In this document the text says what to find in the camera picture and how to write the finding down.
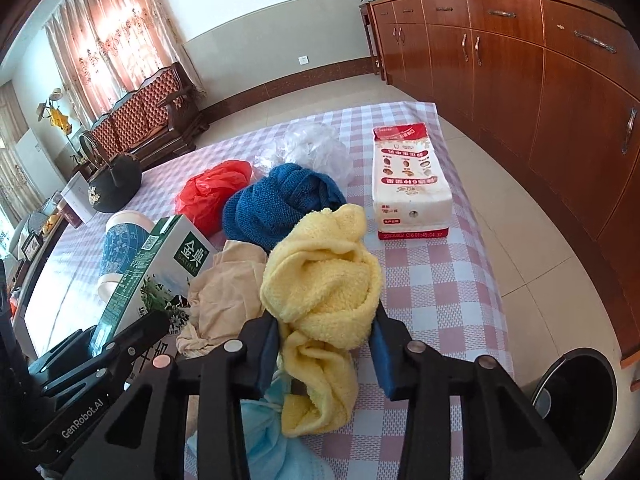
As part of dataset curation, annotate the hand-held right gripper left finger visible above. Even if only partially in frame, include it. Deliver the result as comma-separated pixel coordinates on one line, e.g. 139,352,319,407
62,316,281,480

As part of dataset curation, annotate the black iron teapot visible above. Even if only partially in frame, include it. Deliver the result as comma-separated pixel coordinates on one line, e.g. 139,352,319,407
79,130,143,214

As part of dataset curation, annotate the pink checkered tablecloth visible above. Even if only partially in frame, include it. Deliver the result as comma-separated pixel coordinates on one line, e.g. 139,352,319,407
25,101,516,480

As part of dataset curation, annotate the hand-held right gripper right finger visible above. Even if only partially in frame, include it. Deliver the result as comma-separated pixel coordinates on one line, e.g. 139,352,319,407
367,305,581,480

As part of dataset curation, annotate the patterned pink curtain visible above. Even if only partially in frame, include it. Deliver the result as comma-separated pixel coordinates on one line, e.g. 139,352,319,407
42,0,193,121

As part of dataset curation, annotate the green carton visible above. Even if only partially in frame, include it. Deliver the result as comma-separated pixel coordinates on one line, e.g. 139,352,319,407
92,214,221,361

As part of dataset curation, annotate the red and white carton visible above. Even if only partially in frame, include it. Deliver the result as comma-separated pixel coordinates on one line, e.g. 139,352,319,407
371,122,457,242

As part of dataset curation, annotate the long wooden cabinet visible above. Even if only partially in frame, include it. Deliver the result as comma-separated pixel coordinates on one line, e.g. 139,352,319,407
369,0,640,368

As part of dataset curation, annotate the blue patterned white cup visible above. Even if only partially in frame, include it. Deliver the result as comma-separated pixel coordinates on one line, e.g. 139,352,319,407
99,210,156,302

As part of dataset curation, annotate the yellow ornament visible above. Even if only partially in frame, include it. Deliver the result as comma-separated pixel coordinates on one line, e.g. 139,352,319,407
37,87,71,133

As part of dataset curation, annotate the white box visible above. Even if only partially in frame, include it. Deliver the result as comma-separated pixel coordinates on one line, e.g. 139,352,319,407
60,172,98,231

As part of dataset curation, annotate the yellow towel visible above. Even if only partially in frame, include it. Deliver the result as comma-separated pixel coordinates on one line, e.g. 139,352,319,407
261,204,383,438

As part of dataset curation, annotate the black trash bin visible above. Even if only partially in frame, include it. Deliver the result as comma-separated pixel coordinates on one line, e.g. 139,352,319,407
520,347,621,473

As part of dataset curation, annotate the red plastic bag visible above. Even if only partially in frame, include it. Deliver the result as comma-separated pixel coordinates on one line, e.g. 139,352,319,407
175,160,255,235

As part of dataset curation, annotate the white plastic bag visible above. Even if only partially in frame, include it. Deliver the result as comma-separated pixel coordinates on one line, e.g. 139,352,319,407
176,239,271,361

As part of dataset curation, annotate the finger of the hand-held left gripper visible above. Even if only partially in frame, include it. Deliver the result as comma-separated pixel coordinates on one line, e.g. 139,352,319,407
42,310,171,406
27,327,101,378

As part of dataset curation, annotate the blue knitted cloth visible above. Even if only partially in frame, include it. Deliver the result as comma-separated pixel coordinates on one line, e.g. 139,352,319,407
222,162,348,253

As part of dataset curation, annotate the clear plastic bag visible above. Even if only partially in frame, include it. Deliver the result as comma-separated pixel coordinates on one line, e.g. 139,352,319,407
252,122,353,196

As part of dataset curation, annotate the light blue crumpled cloth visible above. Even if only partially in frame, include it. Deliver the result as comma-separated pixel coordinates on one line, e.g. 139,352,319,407
187,377,336,480

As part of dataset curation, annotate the wooden sofa with orange cushions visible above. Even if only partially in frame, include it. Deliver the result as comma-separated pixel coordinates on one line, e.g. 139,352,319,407
82,61,211,171

